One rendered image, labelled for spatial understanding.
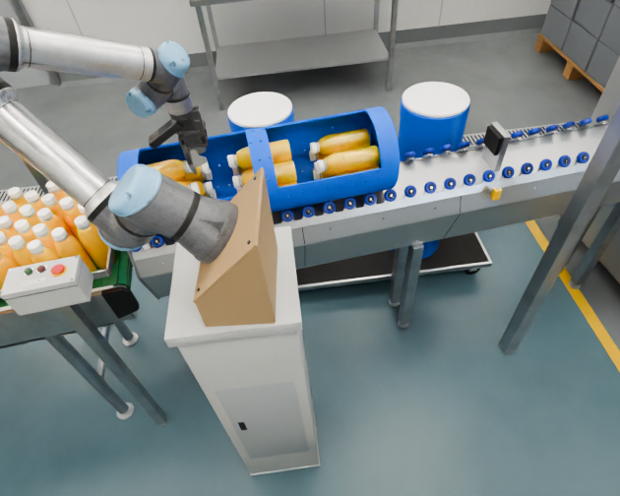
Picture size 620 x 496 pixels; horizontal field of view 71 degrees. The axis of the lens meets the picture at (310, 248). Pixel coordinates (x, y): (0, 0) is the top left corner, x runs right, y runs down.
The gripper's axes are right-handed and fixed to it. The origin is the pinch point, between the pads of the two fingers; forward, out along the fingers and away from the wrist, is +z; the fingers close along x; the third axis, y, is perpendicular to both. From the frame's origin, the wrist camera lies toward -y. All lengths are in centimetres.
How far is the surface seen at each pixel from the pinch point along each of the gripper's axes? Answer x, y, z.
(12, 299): -34, -53, 8
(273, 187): -13.6, 23.9, 3.7
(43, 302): -34, -47, 12
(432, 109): 27, 95, 13
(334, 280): 20, 49, 102
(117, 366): -31, -44, 58
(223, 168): 12.7, 8.5, 12.2
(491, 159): -1, 108, 21
